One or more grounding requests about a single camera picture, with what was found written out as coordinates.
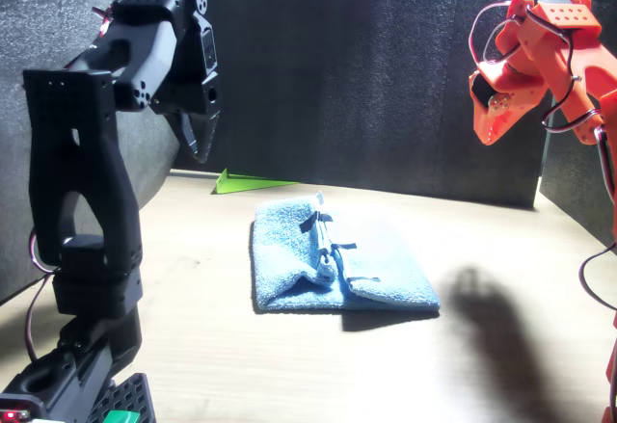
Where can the light blue towel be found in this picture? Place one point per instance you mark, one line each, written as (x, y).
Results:
(289, 259)

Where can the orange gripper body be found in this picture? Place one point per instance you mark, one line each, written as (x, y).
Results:
(520, 88)

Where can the black perforated arm base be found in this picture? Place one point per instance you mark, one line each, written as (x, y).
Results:
(125, 394)

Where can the controller board with red LED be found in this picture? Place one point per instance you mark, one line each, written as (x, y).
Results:
(14, 411)

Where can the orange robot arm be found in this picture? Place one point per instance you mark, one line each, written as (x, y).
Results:
(578, 57)

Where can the lime green plastic wedge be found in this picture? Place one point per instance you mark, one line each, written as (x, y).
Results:
(241, 184)

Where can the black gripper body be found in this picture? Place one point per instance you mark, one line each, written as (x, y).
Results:
(193, 97)

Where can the green clamp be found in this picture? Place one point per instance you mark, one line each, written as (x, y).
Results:
(120, 416)

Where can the orange perforated arm base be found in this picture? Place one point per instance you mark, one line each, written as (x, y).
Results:
(610, 415)

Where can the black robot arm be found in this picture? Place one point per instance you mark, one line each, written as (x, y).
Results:
(72, 105)

